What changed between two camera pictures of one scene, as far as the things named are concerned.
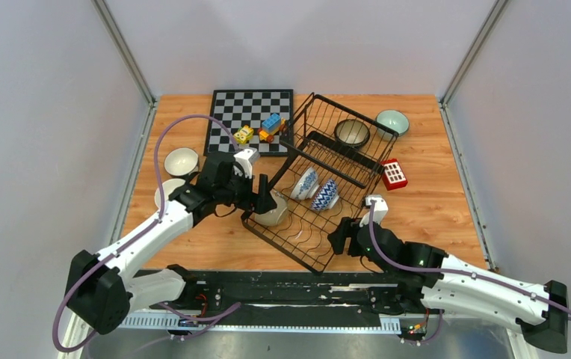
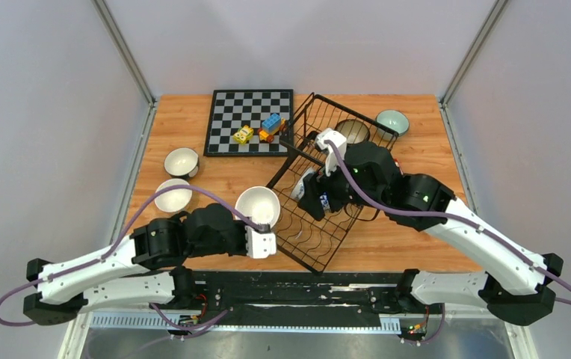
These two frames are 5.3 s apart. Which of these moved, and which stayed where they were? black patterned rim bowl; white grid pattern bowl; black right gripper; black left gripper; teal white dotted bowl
Moved: black right gripper; black left gripper
Stayed: teal white dotted bowl; white grid pattern bowl; black patterned rim bowl
